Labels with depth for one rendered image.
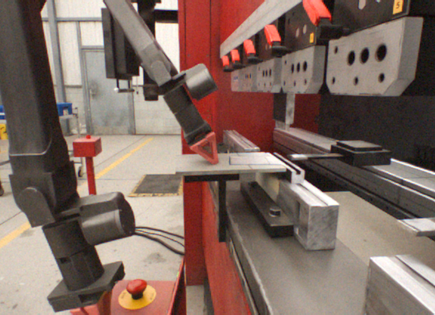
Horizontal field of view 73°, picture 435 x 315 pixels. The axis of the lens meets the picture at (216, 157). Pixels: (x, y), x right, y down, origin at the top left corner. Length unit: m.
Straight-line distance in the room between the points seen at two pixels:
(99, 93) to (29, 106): 7.85
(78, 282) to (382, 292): 0.42
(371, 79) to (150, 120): 7.67
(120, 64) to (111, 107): 6.43
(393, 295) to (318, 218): 0.22
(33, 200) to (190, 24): 1.31
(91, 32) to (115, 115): 2.08
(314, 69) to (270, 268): 0.35
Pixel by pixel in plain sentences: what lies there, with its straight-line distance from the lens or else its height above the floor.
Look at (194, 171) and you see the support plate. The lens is 0.68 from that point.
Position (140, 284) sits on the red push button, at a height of 0.81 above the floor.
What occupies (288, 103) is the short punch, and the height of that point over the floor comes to 1.15.
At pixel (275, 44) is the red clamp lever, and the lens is 0.64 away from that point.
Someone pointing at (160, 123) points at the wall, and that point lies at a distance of 7.92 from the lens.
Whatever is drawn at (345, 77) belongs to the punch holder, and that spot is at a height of 1.20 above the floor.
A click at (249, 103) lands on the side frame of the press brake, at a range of 1.64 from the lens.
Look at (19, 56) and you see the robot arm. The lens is 0.45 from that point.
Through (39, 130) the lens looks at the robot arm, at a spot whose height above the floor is 1.13.
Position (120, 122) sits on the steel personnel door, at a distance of 8.16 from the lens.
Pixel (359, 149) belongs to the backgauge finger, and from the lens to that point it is 0.86.
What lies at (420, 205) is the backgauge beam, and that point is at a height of 0.94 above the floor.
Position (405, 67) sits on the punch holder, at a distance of 0.37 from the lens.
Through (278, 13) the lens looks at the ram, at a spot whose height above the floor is 1.35.
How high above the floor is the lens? 1.18
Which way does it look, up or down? 13 degrees down
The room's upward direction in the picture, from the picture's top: straight up
